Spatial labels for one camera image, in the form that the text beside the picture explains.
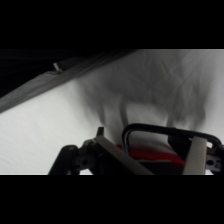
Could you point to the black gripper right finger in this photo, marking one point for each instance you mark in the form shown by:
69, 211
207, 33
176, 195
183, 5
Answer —
195, 158

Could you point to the small white clip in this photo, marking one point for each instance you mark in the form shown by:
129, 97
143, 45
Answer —
57, 67

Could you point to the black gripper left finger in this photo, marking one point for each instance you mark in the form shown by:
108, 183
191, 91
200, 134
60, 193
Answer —
110, 153

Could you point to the white tablecloth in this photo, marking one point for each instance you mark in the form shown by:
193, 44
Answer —
40, 133

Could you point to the black curtain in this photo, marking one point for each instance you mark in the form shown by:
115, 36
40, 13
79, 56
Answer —
20, 66

